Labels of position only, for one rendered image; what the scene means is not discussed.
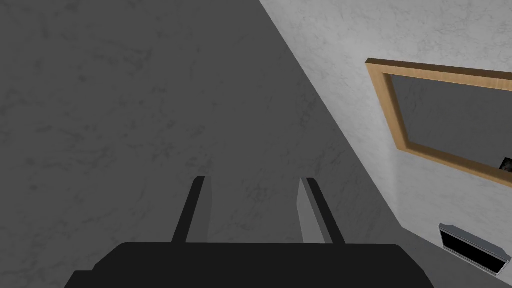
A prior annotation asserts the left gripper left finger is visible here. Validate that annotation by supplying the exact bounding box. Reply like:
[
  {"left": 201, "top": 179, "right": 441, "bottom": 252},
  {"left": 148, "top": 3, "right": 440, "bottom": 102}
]
[{"left": 171, "top": 175, "right": 213, "bottom": 245}]

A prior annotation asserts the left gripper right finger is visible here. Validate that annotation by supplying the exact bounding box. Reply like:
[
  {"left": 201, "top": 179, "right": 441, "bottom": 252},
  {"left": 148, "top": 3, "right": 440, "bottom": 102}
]
[{"left": 296, "top": 177, "right": 347, "bottom": 245}]

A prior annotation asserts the grey framed black panel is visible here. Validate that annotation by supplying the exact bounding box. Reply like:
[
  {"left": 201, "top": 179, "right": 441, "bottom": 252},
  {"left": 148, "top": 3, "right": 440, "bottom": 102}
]
[{"left": 438, "top": 223, "right": 512, "bottom": 277}]

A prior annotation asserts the wooden framed window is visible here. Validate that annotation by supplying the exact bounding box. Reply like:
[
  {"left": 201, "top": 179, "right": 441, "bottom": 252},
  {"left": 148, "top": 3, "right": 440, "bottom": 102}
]
[{"left": 365, "top": 57, "right": 512, "bottom": 188}]

